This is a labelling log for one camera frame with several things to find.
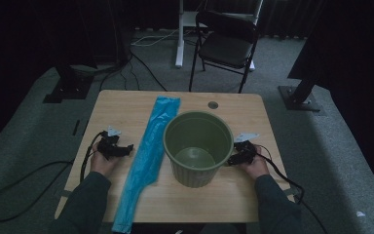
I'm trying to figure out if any green ribbed bin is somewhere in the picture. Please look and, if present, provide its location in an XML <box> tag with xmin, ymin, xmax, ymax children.
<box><xmin>163</xmin><ymin>110</ymin><xmax>235</xmax><ymax>189</ymax></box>

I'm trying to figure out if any person's left hand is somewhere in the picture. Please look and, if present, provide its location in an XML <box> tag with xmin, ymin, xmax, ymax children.
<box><xmin>90</xmin><ymin>149</ymin><xmax>120</xmax><ymax>178</ymax></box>

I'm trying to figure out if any thin black cable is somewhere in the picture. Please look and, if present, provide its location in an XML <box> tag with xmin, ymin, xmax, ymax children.
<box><xmin>98</xmin><ymin>48</ymin><xmax>168</xmax><ymax>93</ymax></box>

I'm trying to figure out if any black folding chair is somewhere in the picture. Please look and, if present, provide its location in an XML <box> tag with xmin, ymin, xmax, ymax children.
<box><xmin>188</xmin><ymin>10</ymin><xmax>261</xmax><ymax>95</ymax></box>

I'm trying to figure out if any person's right hand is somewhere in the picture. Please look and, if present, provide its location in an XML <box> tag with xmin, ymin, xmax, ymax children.
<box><xmin>238</xmin><ymin>145</ymin><xmax>271</xmax><ymax>180</ymax></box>

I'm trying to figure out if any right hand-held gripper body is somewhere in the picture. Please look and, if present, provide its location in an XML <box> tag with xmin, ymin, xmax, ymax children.
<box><xmin>233</xmin><ymin>132</ymin><xmax>261</xmax><ymax>165</ymax></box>

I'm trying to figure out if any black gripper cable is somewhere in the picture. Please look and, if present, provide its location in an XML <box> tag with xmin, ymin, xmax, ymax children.
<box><xmin>79</xmin><ymin>131</ymin><xmax>108</xmax><ymax>182</ymax></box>
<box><xmin>254</xmin><ymin>144</ymin><xmax>329</xmax><ymax>234</ymax></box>

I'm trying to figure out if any black stand with square base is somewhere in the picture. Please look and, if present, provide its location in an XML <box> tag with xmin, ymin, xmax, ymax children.
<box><xmin>278</xmin><ymin>76</ymin><xmax>322</xmax><ymax>113</ymax></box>

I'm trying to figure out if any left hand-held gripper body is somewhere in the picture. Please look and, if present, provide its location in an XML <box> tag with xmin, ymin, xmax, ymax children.
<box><xmin>96</xmin><ymin>126</ymin><xmax>125</xmax><ymax>160</ymax></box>

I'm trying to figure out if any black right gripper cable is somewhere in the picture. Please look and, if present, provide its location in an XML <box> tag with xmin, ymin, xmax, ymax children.
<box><xmin>254</xmin><ymin>144</ymin><xmax>329</xmax><ymax>234</ymax></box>

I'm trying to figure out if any blue plastic bag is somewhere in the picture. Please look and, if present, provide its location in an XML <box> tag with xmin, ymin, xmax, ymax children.
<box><xmin>111</xmin><ymin>96</ymin><xmax>182</xmax><ymax>234</ymax></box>

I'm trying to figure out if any dark curtain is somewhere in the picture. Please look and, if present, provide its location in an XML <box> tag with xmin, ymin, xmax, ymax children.
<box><xmin>286</xmin><ymin>0</ymin><xmax>374</xmax><ymax>196</ymax></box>

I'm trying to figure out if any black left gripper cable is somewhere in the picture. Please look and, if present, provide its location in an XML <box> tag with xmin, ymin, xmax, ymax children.
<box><xmin>79</xmin><ymin>131</ymin><xmax>108</xmax><ymax>182</ymax></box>

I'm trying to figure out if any thick black looped cable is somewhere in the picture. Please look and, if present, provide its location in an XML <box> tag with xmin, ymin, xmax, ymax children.
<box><xmin>0</xmin><ymin>160</ymin><xmax>75</xmax><ymax>223</ymax></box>

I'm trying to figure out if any black stand base plate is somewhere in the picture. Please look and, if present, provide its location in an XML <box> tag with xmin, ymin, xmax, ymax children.
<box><xmin>42</xmin><ymin>64</ymin><xmax>95</xmax><ymax>104</ymax></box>

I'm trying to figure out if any white cable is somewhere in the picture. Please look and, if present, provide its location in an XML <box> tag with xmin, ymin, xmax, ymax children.
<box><xmin>131</xmin><ymin>28</ymin><xmax>179</xmax><ymax>47</ymax></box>

